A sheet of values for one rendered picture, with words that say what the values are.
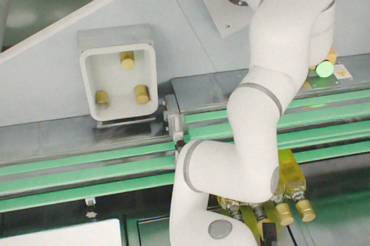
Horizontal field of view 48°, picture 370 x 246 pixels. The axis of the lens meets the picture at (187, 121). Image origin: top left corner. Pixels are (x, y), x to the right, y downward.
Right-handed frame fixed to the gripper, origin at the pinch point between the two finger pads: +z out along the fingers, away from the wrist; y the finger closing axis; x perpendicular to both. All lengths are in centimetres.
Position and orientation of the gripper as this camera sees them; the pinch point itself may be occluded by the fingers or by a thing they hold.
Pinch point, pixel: (267, 235)
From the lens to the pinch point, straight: 104.0
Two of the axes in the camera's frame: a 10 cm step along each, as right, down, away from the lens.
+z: 0.5, -7.2, 6.9
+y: 0.0, -6.9, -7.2
